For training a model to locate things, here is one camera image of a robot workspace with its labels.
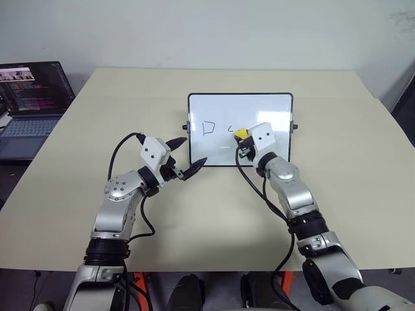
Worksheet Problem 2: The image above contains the grey open laptop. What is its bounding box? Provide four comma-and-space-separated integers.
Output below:
0, 61, 77, 161

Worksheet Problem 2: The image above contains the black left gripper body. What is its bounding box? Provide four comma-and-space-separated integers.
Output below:
160, 155, 186, 183

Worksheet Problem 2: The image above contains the black chair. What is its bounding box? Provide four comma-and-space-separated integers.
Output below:
379, 69, 415, 147

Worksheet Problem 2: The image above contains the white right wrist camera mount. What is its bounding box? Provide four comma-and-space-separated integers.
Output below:
248, 122, 277, 163

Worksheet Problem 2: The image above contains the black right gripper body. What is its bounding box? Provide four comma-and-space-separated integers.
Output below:
237, 137, 257, 162

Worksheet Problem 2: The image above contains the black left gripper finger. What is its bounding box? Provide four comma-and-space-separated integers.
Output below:
165, 137, 187, 151
180, 157, 208, 181

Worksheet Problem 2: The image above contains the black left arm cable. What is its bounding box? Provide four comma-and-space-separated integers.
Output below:
107, 132, 156, 311

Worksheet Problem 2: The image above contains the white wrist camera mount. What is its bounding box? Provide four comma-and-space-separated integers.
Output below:
248, 122, 277, 163
140, 136, 172, 187

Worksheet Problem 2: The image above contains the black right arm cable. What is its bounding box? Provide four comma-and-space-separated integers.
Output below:
234, 147, 298, 286

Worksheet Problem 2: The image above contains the dark rounded shape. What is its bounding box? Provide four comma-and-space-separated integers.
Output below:
168, 273, 206, 311
239, 271, 283, 311

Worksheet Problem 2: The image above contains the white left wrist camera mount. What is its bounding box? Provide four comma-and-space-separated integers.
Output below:
140, 136, 172, 187

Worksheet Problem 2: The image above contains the black-framed small whiteboard on stand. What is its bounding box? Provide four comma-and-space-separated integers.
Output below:
181, 93, 300, 168

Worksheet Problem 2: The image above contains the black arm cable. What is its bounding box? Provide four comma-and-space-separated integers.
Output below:
234, 147, 298, 286
107, 132, 156, 311

